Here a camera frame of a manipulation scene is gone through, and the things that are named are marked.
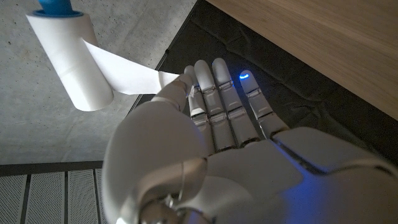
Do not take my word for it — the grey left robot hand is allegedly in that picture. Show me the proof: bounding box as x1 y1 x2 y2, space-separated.
101 57 398 224

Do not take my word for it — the white lint roller sheet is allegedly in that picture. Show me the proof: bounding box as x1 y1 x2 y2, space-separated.
82 39 180 96

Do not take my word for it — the blue-handled white lint roller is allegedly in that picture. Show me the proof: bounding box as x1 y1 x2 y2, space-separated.
25 0 115 112

